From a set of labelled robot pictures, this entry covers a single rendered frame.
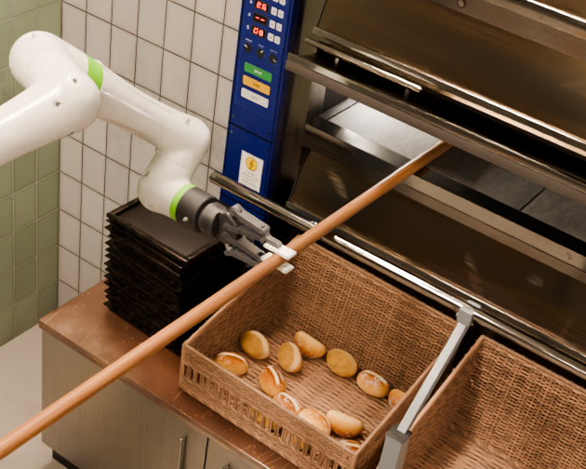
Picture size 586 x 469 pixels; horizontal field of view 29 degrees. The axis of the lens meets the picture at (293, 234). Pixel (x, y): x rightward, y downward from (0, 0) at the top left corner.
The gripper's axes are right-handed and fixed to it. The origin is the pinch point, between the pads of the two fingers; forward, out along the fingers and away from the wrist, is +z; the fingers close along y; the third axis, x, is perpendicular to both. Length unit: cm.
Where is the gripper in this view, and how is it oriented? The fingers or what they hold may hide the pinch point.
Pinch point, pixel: (278, 256)
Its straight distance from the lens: 242.4
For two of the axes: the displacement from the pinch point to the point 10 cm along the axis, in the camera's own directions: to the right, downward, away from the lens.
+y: -1.4, 8.1, 5.7
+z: 7.9, 4.4, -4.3
